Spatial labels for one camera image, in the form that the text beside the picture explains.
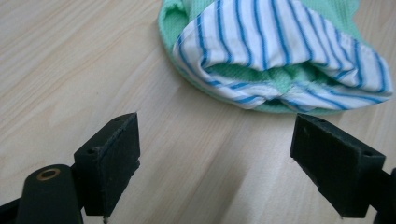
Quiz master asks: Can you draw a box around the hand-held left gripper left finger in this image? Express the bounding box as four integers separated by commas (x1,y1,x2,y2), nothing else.
74,112,141,217

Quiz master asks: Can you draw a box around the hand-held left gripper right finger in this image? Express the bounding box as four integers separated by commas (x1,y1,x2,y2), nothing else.
290,113,387,218

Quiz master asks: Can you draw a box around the mint green baby garment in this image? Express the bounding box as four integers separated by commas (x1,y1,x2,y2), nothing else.
157,0,394,115

